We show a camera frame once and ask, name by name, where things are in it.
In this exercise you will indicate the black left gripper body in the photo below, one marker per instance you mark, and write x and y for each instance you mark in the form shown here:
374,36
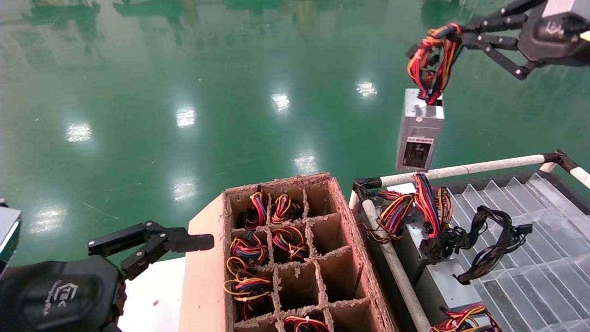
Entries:
60,299

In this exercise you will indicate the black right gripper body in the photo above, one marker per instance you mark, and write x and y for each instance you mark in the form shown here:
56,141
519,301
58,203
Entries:
553,37

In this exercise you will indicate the brown cardboard divider box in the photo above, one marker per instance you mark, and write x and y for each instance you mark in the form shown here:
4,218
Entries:
332,230

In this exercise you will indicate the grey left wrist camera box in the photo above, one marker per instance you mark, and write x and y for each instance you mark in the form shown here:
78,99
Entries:
7,230

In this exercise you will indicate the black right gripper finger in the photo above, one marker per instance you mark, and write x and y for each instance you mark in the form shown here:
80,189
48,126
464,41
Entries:
498,42
502,20

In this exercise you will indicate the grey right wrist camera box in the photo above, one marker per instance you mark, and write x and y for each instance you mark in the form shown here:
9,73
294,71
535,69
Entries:
569,5

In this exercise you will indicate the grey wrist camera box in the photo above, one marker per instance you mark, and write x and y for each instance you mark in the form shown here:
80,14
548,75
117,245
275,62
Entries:
7,230
569,5

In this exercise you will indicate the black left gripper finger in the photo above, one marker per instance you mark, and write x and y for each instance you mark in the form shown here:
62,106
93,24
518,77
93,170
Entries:
112,328
193,243

